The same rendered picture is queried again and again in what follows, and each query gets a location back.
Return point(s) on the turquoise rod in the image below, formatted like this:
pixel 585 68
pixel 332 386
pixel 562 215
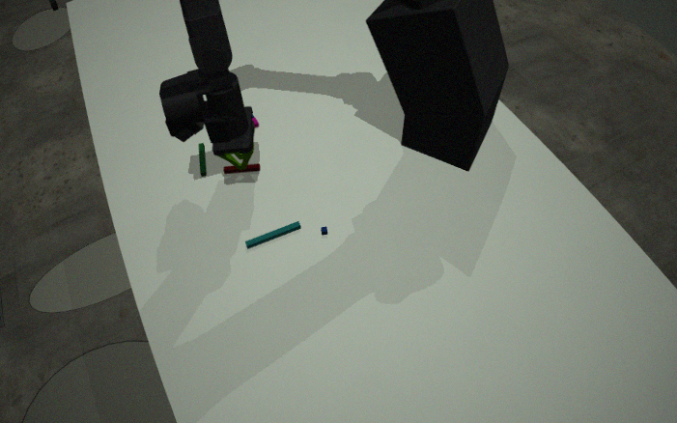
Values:
pixel 273 235

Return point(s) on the dark red rod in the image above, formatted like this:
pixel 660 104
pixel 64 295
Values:
pixel 249 168

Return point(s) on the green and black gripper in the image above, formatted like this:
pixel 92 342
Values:
pixel 241 130

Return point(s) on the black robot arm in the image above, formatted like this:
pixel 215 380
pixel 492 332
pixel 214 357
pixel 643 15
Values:
pixel 181 96

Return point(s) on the dark green rod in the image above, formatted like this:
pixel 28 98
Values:
pixel 203 170

